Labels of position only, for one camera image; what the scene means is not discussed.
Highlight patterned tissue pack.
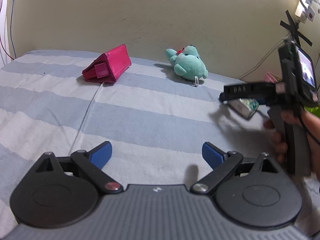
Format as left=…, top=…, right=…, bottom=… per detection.
left=227, top=99, right=260, bottom=120

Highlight magenta wallet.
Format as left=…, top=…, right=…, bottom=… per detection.
left=82, top=44, right=131, bottom=83

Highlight teal plush toy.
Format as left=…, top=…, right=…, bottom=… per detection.
left=165, top=45, right=208, bottom=87

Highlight green wet wipes pack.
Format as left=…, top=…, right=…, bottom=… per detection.
left=304, top=105, right=320, bottom=118

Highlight person's right hand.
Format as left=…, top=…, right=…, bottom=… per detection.
left=271, top=110, right=320, bottom=180

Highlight pink macaron biscuit tin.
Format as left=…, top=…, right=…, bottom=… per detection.
left=264, top=72, right=282, bottom=83

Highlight striped blue white bedsheet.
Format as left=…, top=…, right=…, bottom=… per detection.
left=1, top=50, right=273, bottom=237

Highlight black tape cross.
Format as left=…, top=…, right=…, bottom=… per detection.
left=280, top=10, right=313, bottom=47

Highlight white power strip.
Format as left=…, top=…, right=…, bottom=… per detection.
left=287, top=0, right=320, bottom=25

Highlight grey wall cable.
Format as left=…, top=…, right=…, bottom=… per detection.
left=237, top=38, right=292, bottom=81

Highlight hanging wall wires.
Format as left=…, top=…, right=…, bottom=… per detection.
left=0, top=0, right=17, bottom=61

